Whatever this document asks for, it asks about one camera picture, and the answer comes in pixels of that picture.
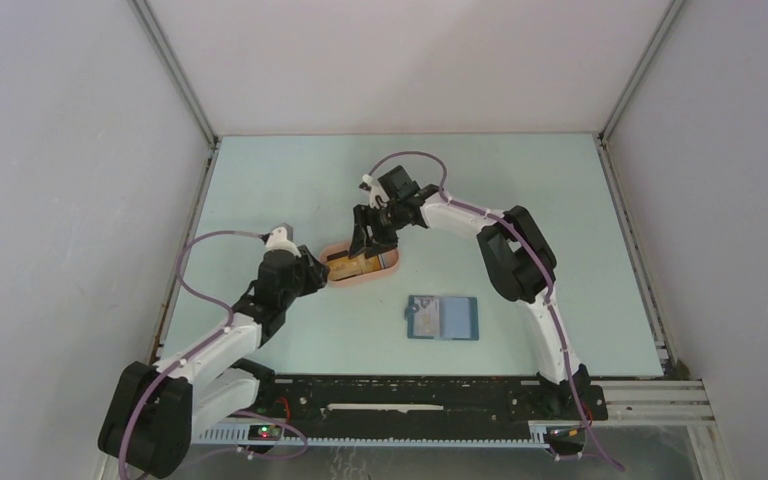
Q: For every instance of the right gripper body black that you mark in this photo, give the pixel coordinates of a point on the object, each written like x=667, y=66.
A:
x=393, y=218

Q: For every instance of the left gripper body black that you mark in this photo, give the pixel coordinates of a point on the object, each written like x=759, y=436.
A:
x=291, y=292

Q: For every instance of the yellow black credit card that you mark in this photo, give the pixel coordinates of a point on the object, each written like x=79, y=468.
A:
x=343, y=267

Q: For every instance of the pink oval tray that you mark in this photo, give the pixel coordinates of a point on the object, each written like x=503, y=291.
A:
x=390, y=263

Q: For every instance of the blue leather card holder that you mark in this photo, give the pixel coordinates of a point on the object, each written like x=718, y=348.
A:
x=458, y=318

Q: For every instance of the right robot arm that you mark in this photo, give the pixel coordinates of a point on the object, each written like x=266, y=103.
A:
x=518, y=260

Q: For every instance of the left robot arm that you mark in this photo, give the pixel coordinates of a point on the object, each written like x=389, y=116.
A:
x=158, y=410

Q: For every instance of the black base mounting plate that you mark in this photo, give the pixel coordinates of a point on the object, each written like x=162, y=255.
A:
x=431, y=408

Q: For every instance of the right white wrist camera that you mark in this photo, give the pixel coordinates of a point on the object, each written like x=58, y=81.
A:
x=377, y=197

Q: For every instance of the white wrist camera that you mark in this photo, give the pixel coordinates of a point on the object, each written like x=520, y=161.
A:
x=377, y=197
x=280, y=238

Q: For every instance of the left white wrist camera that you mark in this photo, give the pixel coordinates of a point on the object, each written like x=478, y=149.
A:
x=280, y=238

